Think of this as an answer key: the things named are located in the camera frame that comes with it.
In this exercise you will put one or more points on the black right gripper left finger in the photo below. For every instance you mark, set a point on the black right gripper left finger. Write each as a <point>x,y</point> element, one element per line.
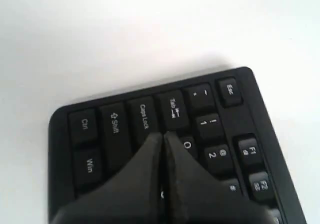
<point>131,196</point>

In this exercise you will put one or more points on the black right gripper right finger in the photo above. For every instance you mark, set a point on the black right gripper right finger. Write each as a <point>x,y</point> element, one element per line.
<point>193,196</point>

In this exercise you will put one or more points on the black acer keyboard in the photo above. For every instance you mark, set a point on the black acer keyboard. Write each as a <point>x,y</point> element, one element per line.
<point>220,119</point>

